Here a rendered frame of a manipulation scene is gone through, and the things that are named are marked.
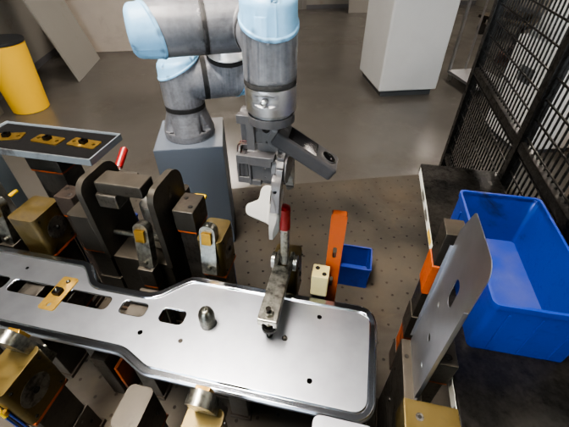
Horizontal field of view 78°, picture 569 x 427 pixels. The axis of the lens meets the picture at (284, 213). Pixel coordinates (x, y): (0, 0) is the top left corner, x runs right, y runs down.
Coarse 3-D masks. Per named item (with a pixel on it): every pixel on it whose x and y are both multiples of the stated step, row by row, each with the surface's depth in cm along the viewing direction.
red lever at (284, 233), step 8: (288, 208) 64; (288, 216) 65; (280, 224) 66; (288, 224) 66; (280, 232) 68; (288, 232) 68; (280, 240) 69; (288, 240) 69; (280, 248) 71; (288, 248) 71; (280, 256) 73; (288, 256) 72
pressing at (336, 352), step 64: (0, 256) 83; (0, 320) 70; (64, 320) 70; (128, 320) 70; (192, 320) 70; (256, 320) 70; (320, 320) 70; (192, 384) 61; (256, 384) 60; (320, 384) 60
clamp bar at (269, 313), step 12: (276, 264) 71; (288, 264) 71; (276, 276) 69; (288, 276) 69; (276, 288) 67; (264, 300) 65; (276, 300) 65; (264, 312) 62; (276, 312) 63; (264, 324) 65; (276, 324) 62
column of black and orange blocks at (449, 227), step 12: (444, 228) 62; (456, 228) 61; (444, 240) 61; (432, 252) 67; (444, 252) 63; (432, 264) 66; (420, 276) 73; (432, 276) 67; (420, 288) 73; (420, 300) 73; (408, 312) 79; (408, 324) 78; (396, 336) 90; (408, 336) 81; (396, 348) 88
